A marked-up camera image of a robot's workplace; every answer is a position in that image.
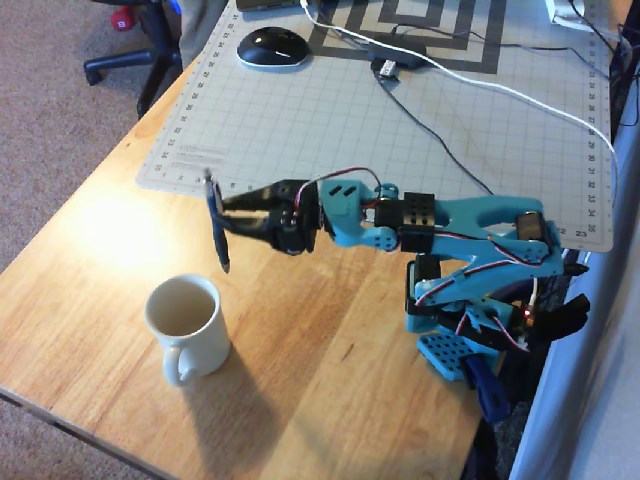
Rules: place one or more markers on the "dark blue clamp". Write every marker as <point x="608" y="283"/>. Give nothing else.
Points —
<point x="487" y="392"/>

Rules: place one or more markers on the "black usb hub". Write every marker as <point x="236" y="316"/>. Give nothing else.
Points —
<point x="397" y="52"/>

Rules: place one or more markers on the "dark blue pen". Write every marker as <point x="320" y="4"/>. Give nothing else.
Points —
<point x="219" y="240"/>

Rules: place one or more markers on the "khaki fabric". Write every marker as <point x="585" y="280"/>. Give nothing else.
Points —
<point x="200" y="30"/>

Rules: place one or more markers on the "white ceramic mug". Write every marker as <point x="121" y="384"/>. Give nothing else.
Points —
<point x="200" y="345"/>

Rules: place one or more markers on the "beige gridded cutting mat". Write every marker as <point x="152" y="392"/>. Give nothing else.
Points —
<point x="310" y="125"/>

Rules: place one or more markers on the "black office chair base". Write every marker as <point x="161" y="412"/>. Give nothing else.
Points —
<point x="157" y="55"/>

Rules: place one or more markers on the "grey bed sheet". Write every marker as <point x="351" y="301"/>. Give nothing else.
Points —
<point x="590" y="350"/>

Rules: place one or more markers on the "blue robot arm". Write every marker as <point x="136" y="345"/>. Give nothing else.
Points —
<point x="475" y="210"/>

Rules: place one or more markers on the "dark flat device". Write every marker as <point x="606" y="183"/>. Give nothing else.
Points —
<point x="265" y="4"/>

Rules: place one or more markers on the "black computer mouse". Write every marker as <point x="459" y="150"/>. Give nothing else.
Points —
<point x="272" y="46"/>

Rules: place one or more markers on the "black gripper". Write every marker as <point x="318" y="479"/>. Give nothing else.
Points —
<point x="281" y="220"/>

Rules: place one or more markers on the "red dumbbell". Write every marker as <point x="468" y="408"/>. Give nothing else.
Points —
<point x="120" y="19"/>

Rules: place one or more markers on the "black clamp tip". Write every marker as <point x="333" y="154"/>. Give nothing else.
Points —
<point x="577" y="269"/>

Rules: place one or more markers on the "white box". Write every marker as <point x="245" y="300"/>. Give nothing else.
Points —
<point x="565" y="12"/>

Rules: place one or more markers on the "black square pattern sheet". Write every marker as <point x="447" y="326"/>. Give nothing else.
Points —
<point x="492" y="45"/>

